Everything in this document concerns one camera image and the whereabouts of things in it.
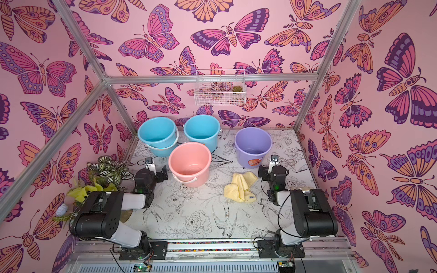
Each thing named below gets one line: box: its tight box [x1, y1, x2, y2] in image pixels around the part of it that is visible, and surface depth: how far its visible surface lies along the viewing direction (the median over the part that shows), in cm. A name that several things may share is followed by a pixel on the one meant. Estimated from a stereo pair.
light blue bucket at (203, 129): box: [183, 114, 222, 153], surface depth 105 cm
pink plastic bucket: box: [168, 141, 212, 188], surface depth 90 cm
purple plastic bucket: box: [234, 126, 273, 169], surface depth 97 cm
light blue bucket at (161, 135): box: [137, 117, 180, 157], surface depth 102 cm
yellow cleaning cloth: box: [223, 171, 259, 204], surface depth 89 cm
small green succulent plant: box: [231, 85, 243, 93], surface depth 94 cm
